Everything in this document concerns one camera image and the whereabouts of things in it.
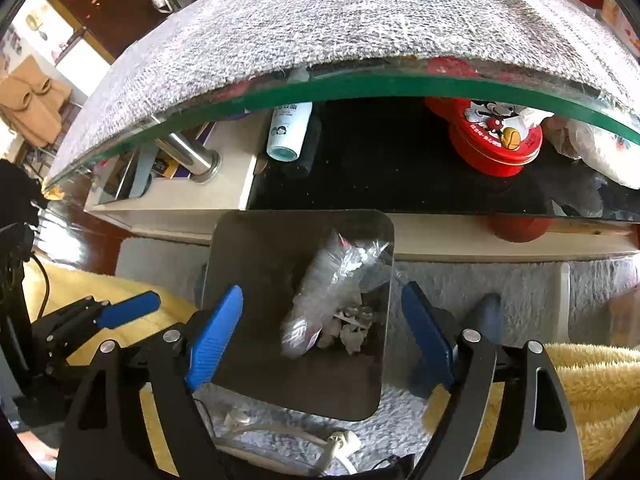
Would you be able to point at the red cartoon tin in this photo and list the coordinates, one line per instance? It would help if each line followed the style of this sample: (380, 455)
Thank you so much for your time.
(495, 140)

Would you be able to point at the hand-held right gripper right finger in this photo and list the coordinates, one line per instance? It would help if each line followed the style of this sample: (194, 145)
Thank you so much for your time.
(427, 340)

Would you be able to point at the clear plastic bag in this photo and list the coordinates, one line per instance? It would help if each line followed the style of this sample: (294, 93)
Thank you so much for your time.
(320, 290)

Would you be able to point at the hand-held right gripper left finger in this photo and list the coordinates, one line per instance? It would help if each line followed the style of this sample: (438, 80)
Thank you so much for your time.
(215, 340)

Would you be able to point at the chrome table leg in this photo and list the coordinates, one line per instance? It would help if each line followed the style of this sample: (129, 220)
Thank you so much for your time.
(192, 157)

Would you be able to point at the whiteboard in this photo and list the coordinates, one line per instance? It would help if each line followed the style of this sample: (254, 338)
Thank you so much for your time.
(80, 57)

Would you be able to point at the black trash bin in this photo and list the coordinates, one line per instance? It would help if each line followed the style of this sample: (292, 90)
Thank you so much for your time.
(250, 260)

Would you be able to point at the grey woven table mat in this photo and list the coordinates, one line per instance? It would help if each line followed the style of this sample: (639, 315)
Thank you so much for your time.
(300, 25)

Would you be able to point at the glass top coffee table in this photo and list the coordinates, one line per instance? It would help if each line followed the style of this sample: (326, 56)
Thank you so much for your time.
(225, 160)

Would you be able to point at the grey shaggy rug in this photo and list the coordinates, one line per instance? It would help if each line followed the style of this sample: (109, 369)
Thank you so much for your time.
(500, 280)

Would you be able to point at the yellow fluffy blanket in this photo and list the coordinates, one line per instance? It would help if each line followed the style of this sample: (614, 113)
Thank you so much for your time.
(600, 390)

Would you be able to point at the white tissue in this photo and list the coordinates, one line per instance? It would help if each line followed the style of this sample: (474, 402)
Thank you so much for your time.
(352, 335)

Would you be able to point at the white bottle teal cap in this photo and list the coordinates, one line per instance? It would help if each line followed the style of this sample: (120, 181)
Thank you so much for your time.
(287, 130)

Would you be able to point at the white plastic bag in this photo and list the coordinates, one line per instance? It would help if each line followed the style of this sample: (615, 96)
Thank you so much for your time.
(595, 150)

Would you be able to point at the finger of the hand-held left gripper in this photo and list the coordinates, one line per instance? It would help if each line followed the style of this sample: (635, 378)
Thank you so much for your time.
(130, 308)

